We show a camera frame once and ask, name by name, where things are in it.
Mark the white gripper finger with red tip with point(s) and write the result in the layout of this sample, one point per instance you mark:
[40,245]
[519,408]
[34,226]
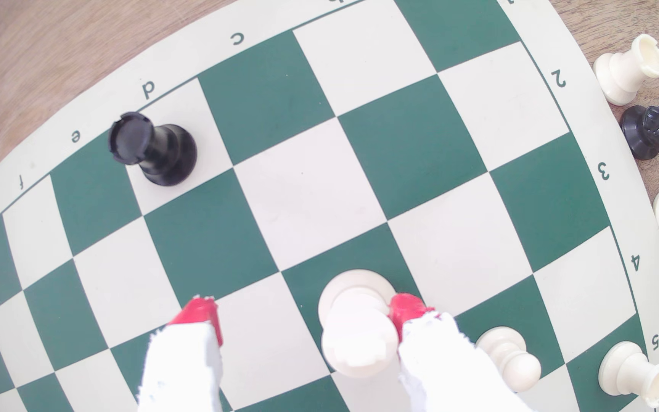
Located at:
[449,372]
[183,366]

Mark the white chess rook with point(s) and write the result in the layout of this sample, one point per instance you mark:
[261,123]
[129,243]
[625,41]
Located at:
[635,375]
[627,68]
[358,335]

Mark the green white chess board mat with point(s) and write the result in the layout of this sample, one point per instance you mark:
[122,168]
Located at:
[306,189]

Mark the black chess rook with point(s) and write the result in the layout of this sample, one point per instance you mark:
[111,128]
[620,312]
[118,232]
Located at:
[161,149]

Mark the black chess knight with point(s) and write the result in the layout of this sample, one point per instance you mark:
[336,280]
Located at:
[653,126]

